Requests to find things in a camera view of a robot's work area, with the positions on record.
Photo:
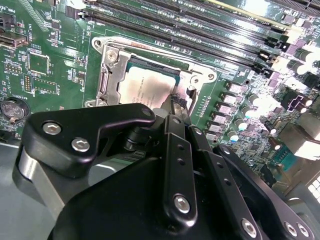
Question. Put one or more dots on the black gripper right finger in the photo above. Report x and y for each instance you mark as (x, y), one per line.
(235, 200)

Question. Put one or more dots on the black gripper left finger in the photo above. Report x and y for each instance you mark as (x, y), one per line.
(75, 130)

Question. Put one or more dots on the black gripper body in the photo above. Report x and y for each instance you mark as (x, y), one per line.
(120, 205)

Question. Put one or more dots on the metal socket cover frame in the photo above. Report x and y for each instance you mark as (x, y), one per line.
(115, 80)

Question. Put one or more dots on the silver CPU plate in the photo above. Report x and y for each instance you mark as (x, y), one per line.
(147, 87)

